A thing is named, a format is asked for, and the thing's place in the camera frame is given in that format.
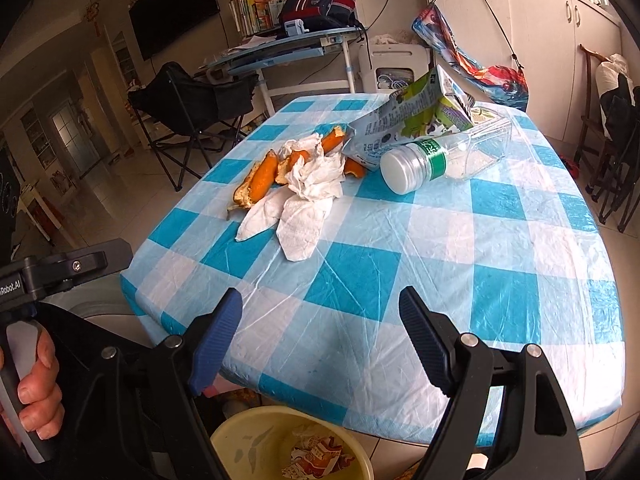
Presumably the blue glass desk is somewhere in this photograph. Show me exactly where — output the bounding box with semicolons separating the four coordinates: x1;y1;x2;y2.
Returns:
202;25;371;117

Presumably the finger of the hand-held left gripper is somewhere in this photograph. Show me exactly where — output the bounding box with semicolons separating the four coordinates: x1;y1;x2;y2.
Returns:
42;247;108;293

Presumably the black wall television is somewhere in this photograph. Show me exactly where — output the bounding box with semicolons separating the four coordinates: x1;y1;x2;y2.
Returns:
128;0;221;61

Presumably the white floor appliance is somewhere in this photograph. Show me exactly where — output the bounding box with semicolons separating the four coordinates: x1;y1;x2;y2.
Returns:
357;42;432;97

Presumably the red white wrapper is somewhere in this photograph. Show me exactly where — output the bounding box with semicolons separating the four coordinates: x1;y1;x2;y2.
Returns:
281;435;345;480

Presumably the green white drink carton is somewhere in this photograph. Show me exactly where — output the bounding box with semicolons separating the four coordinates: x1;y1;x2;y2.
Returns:
341;65;474;173

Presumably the dark wooden chair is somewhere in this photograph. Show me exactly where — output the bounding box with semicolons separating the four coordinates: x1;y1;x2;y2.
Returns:
572;44;622;196

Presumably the person's left hand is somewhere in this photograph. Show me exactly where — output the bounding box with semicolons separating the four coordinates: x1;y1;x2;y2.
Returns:
16;331;66;442

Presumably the colourful printed bag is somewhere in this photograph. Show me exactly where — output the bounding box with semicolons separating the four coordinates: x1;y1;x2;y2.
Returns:
412;4;529;112

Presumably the folded black chair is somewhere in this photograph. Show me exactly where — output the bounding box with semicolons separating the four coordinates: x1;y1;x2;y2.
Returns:
589;72;640;233

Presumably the red hanging ornament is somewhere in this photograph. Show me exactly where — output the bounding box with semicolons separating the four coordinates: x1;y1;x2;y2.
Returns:
85;0;104;39

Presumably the long orange peel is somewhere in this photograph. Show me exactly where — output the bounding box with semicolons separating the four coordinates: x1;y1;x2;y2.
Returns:
227;150;279;219

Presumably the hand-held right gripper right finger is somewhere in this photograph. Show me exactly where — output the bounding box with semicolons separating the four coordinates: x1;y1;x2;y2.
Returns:
398;286;586;480

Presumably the white tissue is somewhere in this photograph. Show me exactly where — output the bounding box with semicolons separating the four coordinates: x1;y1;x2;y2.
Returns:
276;132;347;202
235;190;287;243
276;197;335;262

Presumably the black folding camp chair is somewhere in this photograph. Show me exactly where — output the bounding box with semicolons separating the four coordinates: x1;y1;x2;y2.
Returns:
127;61;259;192

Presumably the grey seat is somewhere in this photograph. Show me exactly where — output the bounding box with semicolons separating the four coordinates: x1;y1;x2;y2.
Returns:
65;287;157;346

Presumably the row of books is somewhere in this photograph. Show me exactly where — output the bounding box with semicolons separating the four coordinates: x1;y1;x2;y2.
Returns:
229;0;288;38

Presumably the black hanging strap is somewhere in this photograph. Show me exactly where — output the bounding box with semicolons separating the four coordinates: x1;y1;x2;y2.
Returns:
430;0;526;77

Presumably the clear plastic bottle white cap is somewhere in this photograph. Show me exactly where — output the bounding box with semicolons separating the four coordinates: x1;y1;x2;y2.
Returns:
380;117;513;195

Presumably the white wall cabinet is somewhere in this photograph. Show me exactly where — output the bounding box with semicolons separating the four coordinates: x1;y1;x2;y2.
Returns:
420;0;623;142

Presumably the dark blue red backpack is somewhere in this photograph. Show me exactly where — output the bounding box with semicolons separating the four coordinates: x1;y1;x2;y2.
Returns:
277;0;362;31

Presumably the person's black trouser leg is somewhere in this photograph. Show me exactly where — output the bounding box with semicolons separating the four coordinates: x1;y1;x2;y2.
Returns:
37;302;151;480

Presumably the blue white checked tablecloth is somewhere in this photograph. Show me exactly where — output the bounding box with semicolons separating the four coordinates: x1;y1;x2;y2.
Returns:
120;91;626;448

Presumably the yellow plastic bin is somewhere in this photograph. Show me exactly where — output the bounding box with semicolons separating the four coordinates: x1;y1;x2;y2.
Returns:
210;406;373;480

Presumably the white stuffed bag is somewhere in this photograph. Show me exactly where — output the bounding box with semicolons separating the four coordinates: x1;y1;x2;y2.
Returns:
597;54;635;92

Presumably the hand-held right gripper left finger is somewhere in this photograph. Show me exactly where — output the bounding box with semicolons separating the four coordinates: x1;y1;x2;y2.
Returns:
75;287;244;480

